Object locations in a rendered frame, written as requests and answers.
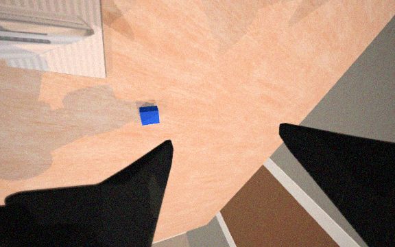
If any small blue block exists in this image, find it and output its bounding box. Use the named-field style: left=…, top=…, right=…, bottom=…
left=139, top=106, right=160, bottom=126

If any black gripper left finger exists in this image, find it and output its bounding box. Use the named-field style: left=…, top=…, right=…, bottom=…
left=4, top=139, right=173, bottom=247

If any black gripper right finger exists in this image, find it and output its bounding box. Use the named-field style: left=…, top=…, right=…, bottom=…
left=279, top=123, right=395, bottom=247

